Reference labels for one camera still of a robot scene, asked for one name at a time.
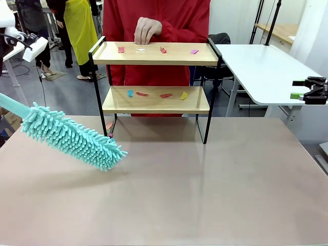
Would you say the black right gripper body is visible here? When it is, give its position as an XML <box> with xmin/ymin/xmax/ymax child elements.
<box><xmin>303</xmin><ymin>84</ymin><xmax>328</xmax><ymax>105</ymax></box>

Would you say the teal microfiber duster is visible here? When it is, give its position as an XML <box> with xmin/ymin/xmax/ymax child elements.
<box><xmin>0</xmin><ymin>92</ymin><xmax>128</xmax><ymax>173</ymax></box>

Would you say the person's left forearm red sleeve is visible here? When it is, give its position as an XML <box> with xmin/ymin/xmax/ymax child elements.
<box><xmin>155</xmin><ymin>19</ymin><xmax>195</xmax><ymax>46</ymax></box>

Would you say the person's left hand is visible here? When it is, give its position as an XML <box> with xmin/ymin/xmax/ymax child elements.
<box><xmin>134</xmin><ymin>16</ymin><xmax>163</xmax><ymax>46</ymax></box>

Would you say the white rounded side table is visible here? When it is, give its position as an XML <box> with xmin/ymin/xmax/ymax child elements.
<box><xmin>214</xmin><ymin>44</ymin><xmax>328</xmax><ymax>124</ymax></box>

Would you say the white curtain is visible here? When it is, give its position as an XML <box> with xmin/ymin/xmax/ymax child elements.
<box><xmin>291</xmin><ymin>0</ymin><xmax>328</xmax><ymax>75</ymax></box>

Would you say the wooden top desk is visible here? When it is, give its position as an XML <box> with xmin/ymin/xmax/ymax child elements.
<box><xmin>255</xmin><ymin>22</ymin><xmax>300</xmax><ymax>46</ymax></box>

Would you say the black tripod stand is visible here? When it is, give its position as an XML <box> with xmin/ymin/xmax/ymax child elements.
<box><xmin>263</xmin><ymin>0</ymin><xmax>282</xmax><ymax>47</ymax></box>

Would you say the black metal rod stand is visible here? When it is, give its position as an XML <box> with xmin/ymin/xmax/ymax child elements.
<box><xmin>250</xmin><ymin>0</ymin><xmax>266</xmax><ymax>44</ymax></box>

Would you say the black office chair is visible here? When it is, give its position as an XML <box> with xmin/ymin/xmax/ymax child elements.
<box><xmin>191</xmin><ymin>32</ymin><xmax>247</xmax><ymax>108</ymax></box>

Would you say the person in red jacket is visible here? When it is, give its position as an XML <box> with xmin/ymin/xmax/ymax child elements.
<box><xmin>102</xmin><ymin>0</ymin><xmax>211</xmax><ymax>117</ymax></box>

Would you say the person in yellow apron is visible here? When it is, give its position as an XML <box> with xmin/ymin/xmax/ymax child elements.
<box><xmin>55</xmin><ymin>0</ymin><xmax>106</xmax><ymax>83</ymax></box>

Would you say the beige floor mat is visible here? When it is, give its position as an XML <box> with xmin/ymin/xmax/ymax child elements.
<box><xmin>42</xmin><ymin>71</ymin><xmax>67</xmax><ymax>82</ymax></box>

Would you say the person in dark clothes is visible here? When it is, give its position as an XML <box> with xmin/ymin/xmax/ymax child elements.
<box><xmin>20</xmin><ymin>0</ymin><xmax>59</xmax><ymax>76</ymax></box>

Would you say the white rectangular desk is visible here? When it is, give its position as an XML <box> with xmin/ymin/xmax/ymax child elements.
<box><xmin>3</xmin><ymin>42</ymin><xmax>29</xmax><ymax>107</ymax></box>

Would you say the cardboard box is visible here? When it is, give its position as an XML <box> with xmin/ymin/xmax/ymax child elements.
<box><xmin>0</xmin><ymin>107</ymin><xmax>23</xmax><ymax>136</ymax></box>

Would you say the two-tier wooden black-frame shelf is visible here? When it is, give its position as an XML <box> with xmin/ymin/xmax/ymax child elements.
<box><xmin>88</xmin><ymin>35</ymin><xmax>223</xmax><ymax>145</ymax></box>

